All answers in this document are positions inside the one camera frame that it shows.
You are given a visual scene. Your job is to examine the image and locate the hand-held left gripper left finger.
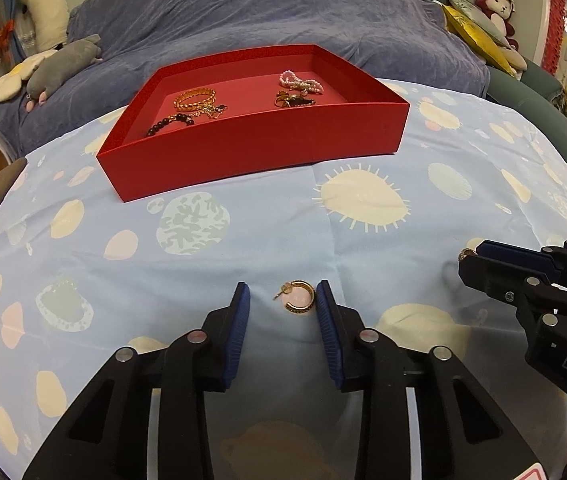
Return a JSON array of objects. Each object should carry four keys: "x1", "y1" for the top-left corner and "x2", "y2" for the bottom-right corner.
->
[{"x1": 21, "y1": 281, "x2": 252, "y2": 480}]

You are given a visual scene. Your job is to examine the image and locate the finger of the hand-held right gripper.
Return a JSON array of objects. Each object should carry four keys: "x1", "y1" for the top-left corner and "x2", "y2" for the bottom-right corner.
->
[
  {"x1": 457, "y1": 251, "x2": 567, "y2": 328},
  {"x1": 476, "y1": 240, "x2": 567, "y2": 292}
]

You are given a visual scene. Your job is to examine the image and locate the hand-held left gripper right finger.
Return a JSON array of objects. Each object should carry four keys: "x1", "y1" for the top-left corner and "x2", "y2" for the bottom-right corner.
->
[{"x1": 315, "y1": 279, "x2": 547, "y2": 480}]

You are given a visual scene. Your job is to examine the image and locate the red cardboard box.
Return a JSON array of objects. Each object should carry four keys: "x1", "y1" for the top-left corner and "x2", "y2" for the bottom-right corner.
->
[{"x1": 96, "y1": 44, "x2": 411, "y2": 204}]

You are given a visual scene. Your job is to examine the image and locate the dark bead bracelet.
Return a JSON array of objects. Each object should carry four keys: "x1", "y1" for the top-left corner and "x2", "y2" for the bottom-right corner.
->
[{"x1": 146, "y1": 113, "x2": 195, "y2": 137}]

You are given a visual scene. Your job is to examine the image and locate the thin gold chain bracelet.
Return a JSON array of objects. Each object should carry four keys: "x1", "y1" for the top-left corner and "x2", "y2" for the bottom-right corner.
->
[{"x1": 192, "y1": 104, "x2": 229, "y2": 120}]

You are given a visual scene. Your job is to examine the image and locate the gold bangle bracelet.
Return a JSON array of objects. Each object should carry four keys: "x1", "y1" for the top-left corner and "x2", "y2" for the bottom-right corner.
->
[{"x1": 173, "y1": 88, "x2": 217, "y2": 113}]

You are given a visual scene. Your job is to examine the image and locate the gold clover chain bracelet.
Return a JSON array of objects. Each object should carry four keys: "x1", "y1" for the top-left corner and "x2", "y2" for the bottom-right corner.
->
[{"x1": 274, "y1": 89, "x2": 316, "y2": 110}]

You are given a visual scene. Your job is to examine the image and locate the pearl bracelet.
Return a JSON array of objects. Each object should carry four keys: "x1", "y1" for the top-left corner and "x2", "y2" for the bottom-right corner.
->
[{"x1": 279, "y1": 70, "x2": 323, "y2": 95}]

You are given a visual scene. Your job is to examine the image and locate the green sofa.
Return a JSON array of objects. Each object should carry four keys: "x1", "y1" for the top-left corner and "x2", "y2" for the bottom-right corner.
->
[{"x1": 0, "y1": 0, "x2": 567, "y2": 163}]

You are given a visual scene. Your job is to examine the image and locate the beige cushion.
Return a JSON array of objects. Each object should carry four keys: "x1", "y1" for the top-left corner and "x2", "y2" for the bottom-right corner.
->
[{"x1": 501, "y1": 49, "x2": 529, "y2": 81}]

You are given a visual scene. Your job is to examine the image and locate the gold cushion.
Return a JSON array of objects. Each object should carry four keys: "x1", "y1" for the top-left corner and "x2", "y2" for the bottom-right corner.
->
[{"x1": 438, "y1": 2, "x2": 517, "y2": 79}]

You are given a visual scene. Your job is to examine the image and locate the red hanging decoration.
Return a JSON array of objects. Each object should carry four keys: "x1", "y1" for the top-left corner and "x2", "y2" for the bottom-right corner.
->
[{"x1": 541, "y1": 0, "x2": 567, "y2": 79}]

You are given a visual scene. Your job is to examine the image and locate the red monkey plush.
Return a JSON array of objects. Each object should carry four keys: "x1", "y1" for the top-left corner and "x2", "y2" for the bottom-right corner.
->
[{"x1": 474, "y1": 0, "x2": 521, "y2": 52}]

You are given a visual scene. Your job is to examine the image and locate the grey cushion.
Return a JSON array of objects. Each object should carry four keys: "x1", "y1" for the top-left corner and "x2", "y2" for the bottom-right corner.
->
[{"x1": 442, "y1": 0, "x2": 509, "y2": 47}]

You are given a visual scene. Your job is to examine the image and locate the grey plush animal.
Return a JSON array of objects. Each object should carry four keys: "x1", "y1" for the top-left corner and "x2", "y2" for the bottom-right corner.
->
[{"x1": 24, "y1": 34, "x2": 105, "y2": 114}]

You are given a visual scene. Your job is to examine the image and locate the blue-grey sofa blanket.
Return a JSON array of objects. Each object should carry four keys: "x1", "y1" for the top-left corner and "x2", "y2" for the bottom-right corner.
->
[{"x1": 0, "y1": 0, "x2": 492, "y2": 157}]

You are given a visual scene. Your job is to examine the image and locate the flower-shaped cushion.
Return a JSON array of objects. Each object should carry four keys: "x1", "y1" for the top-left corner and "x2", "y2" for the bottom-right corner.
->
[{"x1": 0, "y1": 50, "x2": 59, "y2": 105}]

